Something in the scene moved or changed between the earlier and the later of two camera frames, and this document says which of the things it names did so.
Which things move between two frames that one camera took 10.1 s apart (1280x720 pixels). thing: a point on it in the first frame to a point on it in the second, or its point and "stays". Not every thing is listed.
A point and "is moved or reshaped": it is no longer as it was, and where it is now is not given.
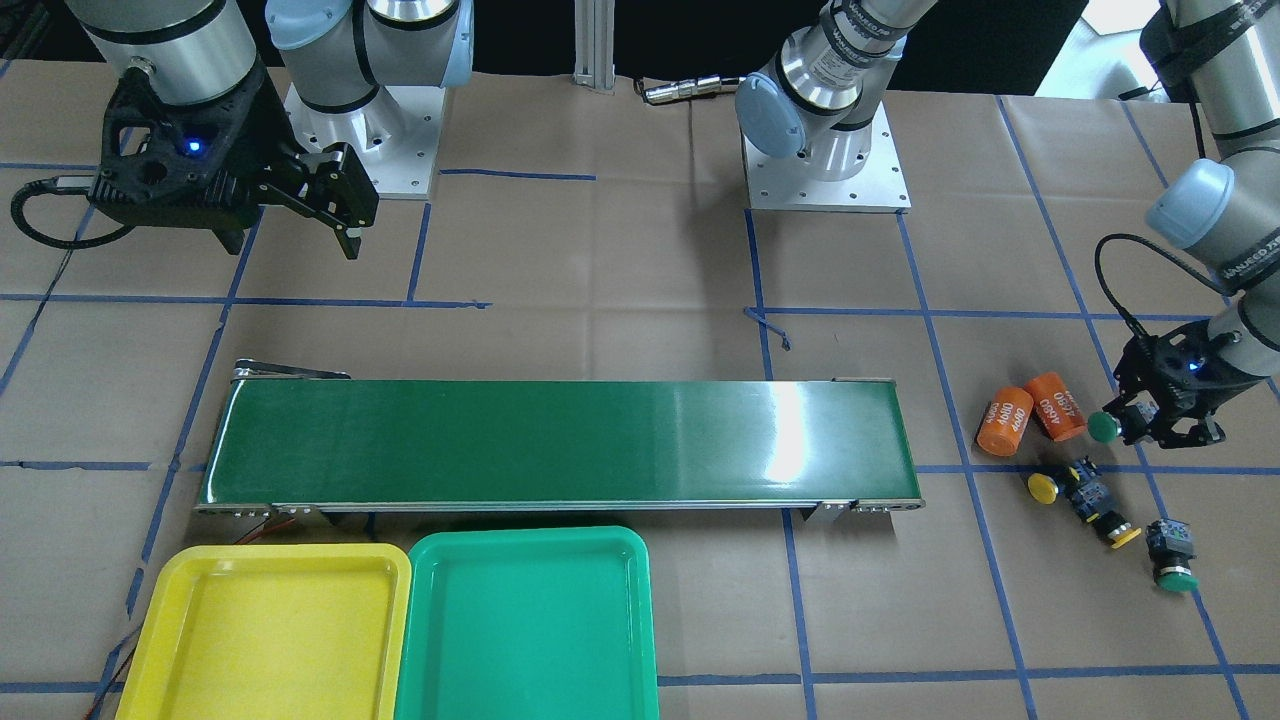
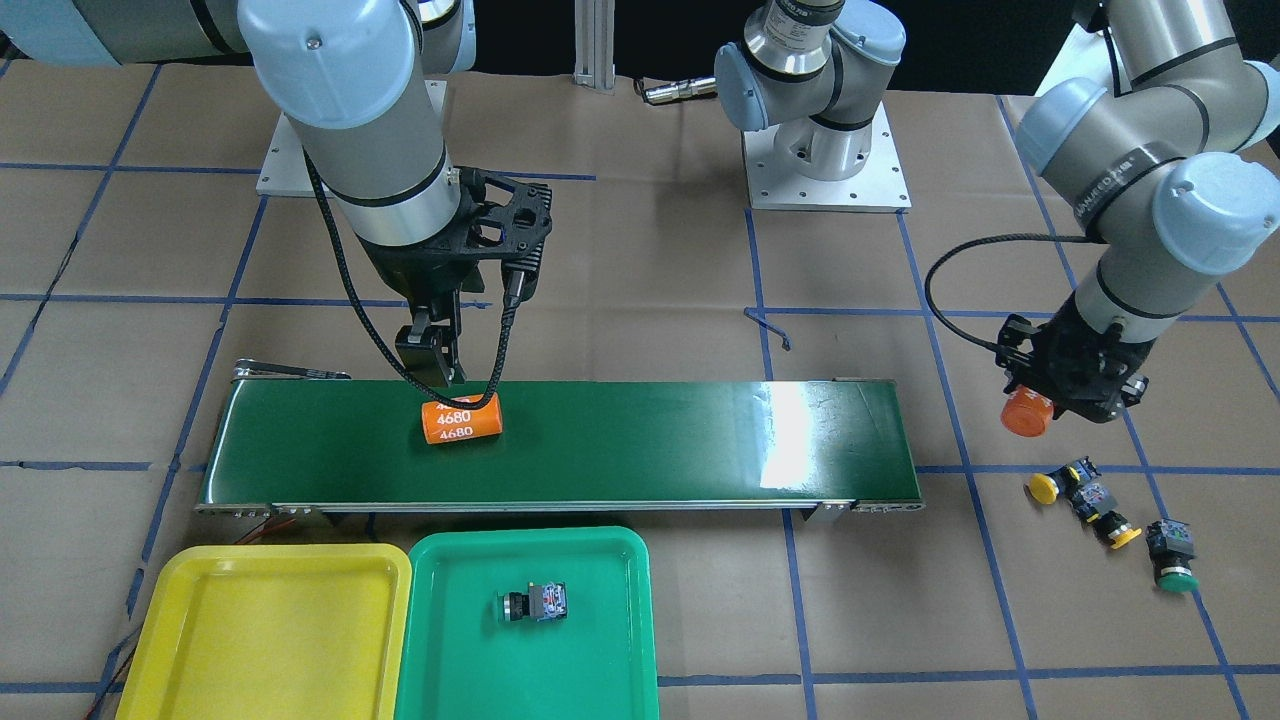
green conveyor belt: x=841 y=445 stays
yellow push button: x=1091 y=500 stays
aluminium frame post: x=594 y=43 stays
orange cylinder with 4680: x=1057 y=409 to x=443 y=423
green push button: x=1170 y=544 stays
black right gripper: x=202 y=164 to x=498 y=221
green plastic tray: x=528 y=623 stays
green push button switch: x=1103 y=426 to x=540 y=602
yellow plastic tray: x=271 y=632 stays
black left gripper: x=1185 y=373 to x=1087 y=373
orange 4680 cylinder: x=1005 y=420 is moved or reshaped
